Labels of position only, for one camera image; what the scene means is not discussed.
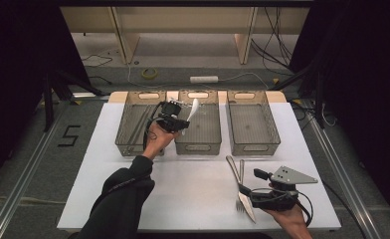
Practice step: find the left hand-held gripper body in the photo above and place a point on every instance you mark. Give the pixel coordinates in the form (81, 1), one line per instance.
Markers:
(169, 124)

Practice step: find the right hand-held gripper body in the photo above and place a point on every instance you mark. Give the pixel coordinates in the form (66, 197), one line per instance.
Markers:
(276, 200)

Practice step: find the clear grey plastic bin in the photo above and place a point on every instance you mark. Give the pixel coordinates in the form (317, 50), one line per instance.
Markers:
(203, 132)
(133, 99)
(251, 126)

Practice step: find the white ceramic spoon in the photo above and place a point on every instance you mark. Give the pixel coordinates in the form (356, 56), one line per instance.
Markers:
(194, 107)

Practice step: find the metal fork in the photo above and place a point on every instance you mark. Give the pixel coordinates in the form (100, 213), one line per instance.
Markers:
(241, 167)

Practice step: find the metal table knife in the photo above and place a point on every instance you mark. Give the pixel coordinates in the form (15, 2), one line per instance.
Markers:
(232, 166)

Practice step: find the person's left hand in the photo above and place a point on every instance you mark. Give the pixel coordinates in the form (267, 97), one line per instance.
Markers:
(158, 141)

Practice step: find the person's right hand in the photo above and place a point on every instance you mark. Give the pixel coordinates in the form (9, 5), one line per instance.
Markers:
(292, 219)

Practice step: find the white table cover board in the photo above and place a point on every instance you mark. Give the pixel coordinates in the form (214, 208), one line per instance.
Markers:
(196, 186)

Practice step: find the white power strip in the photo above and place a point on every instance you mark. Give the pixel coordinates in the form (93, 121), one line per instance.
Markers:
(204, 79)

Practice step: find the yellow tape roll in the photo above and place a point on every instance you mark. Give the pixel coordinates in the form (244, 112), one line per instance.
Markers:
(143, 74)

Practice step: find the black metal stand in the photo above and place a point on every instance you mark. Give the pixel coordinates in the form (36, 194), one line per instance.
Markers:
(319, 99)
(47, 99)

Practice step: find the beige wooden desk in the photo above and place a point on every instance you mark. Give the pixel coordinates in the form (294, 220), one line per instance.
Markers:
(183, 20)

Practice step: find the black curtain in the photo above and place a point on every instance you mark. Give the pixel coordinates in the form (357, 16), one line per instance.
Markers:
(17, 66)
(365, 66)

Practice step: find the long aluminium floor rail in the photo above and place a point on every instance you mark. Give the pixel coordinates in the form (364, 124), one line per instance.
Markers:
(356, 199)
(15, 195)

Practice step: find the short aluminium rail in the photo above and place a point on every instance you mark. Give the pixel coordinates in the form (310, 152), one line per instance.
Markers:
(87, 95)

